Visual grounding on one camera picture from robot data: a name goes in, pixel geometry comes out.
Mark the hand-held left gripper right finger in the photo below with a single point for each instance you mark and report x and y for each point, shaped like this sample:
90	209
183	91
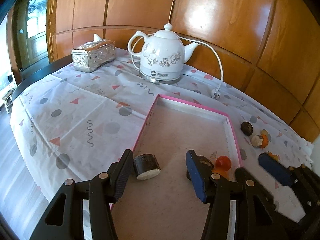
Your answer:
197	177

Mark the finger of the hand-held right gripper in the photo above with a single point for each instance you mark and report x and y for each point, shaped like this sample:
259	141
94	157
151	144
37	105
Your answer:
275	170
241	173

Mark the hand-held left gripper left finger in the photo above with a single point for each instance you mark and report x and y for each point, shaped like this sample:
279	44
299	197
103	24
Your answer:
122	177

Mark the red tomato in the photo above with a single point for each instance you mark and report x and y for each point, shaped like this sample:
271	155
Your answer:
223	162

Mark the dark sugarcane piece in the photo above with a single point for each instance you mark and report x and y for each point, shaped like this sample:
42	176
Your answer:
147	166
256	140

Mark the orange carrot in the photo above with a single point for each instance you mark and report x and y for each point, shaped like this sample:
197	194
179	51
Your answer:
265	140

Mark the pink shallow box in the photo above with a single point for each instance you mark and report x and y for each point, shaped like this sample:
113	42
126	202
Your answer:
175	130

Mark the white patterned tablecloth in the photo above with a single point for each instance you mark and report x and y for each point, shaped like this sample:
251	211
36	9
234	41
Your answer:
75	120

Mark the white power plug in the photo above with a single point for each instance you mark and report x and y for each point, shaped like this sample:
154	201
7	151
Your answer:
215	92

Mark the silver kettle base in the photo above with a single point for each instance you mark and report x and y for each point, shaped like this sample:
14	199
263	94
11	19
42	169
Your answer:
160	80

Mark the silver embossed tissue box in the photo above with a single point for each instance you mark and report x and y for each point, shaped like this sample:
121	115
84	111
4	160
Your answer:
92	57

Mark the white floral ceramic kettle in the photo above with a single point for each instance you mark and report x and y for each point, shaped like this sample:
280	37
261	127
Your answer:
162	52

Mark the small wooden stool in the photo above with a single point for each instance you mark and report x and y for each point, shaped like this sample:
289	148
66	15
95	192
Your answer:
7	98

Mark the white tissue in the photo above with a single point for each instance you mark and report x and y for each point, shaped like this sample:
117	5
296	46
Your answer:
97	38

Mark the wooden glass door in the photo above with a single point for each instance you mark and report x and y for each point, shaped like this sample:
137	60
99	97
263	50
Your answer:
33	27

